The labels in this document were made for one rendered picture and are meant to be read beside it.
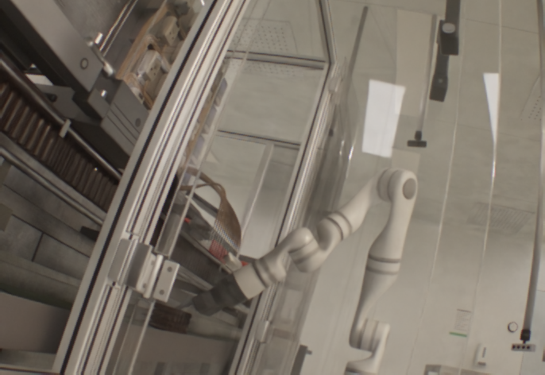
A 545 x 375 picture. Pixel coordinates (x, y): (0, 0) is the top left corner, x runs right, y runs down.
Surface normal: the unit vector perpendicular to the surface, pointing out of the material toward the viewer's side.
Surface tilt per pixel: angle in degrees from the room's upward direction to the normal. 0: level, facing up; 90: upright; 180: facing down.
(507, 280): 90
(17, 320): 90
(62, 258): 90
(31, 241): 90
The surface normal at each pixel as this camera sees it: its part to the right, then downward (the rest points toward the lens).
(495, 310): -0.18, -0.43
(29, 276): 0.94, 0.18
